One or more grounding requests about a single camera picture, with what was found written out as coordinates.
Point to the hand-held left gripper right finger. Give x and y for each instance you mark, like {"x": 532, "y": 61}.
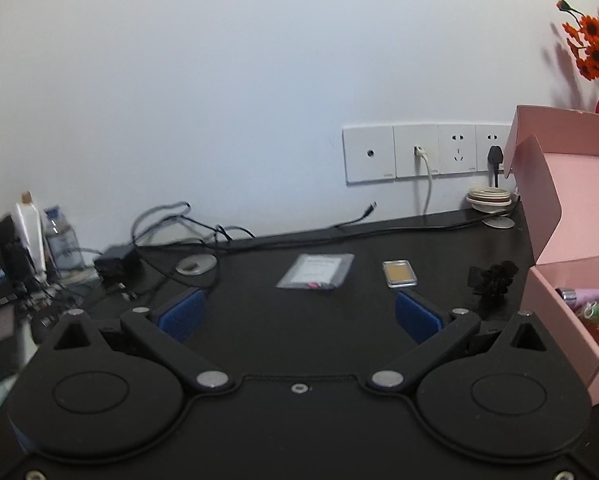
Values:
{"x": 417, "y": 317}

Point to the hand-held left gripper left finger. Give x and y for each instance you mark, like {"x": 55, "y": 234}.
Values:
{"x": 179, "y": 310}

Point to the small clear case yellow insert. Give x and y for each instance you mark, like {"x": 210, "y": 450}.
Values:
{"x": 399, "y": 273}

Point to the black hair scrunchie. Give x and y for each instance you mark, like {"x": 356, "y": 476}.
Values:
{"x": 492, "y": 280}

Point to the clear bag with white label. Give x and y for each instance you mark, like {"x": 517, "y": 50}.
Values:
{"x": 314, "y": 270}

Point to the pink hand cream tube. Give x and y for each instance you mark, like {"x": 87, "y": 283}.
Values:
{"x": 594, "y": 296}

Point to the pink cardboard box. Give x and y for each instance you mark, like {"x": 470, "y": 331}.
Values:
{"x": 574, "y": 210}

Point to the black desktop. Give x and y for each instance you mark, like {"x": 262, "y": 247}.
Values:
{"x": 289, "y": 320}

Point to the black power adapter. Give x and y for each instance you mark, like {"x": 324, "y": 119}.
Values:
{"x": 116, "y": 260}

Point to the clear bottle with white label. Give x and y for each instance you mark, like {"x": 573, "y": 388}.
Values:
{"x": 61, "y": 245}

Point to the black computer mouse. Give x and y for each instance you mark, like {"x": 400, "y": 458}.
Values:
{"x": 44, "y": 325}

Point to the stack of round beige lids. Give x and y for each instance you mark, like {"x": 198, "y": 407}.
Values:
{"x": 489, "y": 197}

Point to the white five-hole power socket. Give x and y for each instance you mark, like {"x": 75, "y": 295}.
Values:
{"x": 449, "y": 160}

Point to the white tube with gold cap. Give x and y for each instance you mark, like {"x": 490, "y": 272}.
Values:
{"x": 29, "y": 230}

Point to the small black device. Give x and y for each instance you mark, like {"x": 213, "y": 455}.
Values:
{"x": 11, "y": 255}

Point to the black power plug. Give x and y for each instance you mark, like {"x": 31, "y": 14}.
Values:
{"x": 495, "y": 156}

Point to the orange artificial flowers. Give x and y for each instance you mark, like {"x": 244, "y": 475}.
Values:
{"x": 592, "y": 30}

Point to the white coaxial wall plate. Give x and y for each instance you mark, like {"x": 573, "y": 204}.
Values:
{"x": 379, "y": 165}

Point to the white network wall plate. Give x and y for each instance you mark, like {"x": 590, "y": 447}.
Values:
{"x": 404, "y": 160}

